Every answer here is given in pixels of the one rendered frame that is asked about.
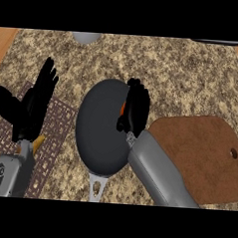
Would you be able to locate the dark grey frying pan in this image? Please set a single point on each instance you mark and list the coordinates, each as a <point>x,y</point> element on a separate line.
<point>102,130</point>

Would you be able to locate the grey rounded bowl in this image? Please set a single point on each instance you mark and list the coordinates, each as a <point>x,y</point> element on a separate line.
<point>85,37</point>

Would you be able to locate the orange-red tomato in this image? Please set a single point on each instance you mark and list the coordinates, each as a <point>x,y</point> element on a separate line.
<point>122,108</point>

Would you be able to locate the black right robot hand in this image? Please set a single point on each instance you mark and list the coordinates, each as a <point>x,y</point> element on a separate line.
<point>135,108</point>

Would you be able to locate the brown woven placemat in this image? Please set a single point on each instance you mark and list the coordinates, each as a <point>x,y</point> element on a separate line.
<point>53,133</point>

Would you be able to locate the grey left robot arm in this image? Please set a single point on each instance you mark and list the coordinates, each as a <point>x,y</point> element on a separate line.
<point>10,171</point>

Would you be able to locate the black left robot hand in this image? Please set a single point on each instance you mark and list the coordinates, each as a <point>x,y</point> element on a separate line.
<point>33,109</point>

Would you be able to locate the yellow banana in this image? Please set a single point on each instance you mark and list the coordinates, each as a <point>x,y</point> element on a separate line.
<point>38,142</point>

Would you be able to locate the brown wooden cutting board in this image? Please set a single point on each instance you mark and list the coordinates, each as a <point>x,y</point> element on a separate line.
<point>202,156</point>

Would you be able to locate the dark flat appliance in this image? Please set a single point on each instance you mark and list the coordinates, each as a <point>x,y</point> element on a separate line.
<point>215,41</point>

